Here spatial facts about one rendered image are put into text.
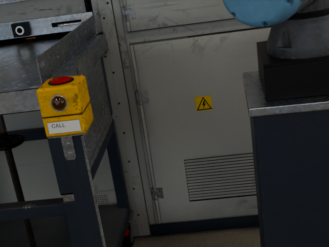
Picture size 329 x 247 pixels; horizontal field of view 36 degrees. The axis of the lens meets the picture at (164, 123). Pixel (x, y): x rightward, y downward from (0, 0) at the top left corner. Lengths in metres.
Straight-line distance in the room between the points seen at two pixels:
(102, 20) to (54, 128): 0.92
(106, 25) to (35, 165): 0.63
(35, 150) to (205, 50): 0.77
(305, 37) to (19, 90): 0.66
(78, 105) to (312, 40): 0.54
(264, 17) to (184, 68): 0.86
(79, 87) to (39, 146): 1.09
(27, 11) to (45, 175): 0.64
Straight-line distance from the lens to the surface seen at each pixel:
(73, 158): 1.03
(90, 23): 1.79
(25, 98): 1.24
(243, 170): 1.99
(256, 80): 1.37
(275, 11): 1.00
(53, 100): 0.96
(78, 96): 0.96
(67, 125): 0.98
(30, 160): 2.08
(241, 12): 1.02
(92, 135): 1.56
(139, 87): 1.86
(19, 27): 1.93
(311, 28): 1.18
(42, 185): 2.11
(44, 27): 1.93
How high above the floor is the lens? 1.12
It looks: 20 degrees down
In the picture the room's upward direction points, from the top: 8 degrees counter-clockwise
